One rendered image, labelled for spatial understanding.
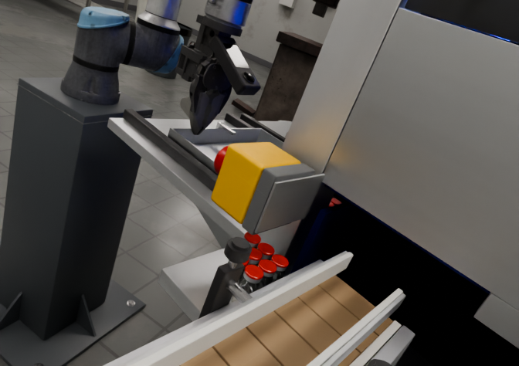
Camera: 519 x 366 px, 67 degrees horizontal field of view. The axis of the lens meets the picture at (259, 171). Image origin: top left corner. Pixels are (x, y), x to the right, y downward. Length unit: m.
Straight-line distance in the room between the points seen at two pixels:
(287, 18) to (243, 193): 8.22
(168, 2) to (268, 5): 7.69
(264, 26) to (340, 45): 8.33
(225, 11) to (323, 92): 0.31
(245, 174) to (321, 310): 0.15
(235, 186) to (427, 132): 0.20
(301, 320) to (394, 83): 0.24
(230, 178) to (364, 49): 0.19
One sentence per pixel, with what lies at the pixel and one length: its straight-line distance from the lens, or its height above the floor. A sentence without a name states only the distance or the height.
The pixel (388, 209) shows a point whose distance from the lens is 0.43.
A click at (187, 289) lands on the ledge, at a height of 0.88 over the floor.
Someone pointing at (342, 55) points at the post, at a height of 1.15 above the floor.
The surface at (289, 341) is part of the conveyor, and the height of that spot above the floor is 0.93.
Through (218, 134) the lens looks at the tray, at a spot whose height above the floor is 0.90.
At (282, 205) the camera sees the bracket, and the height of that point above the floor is 1.00.
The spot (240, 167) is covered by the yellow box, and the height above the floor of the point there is 1.02.
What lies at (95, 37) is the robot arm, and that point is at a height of 0.96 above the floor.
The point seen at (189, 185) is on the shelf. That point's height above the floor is 0.88.
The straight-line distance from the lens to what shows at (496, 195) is 0.40.
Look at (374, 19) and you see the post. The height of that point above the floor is 1.19.
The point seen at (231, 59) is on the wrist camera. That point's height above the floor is 1.07.
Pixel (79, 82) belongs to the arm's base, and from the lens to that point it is 1.14.
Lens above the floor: 1.17
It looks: 22 degrees down
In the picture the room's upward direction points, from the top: 21 degrees clockwise
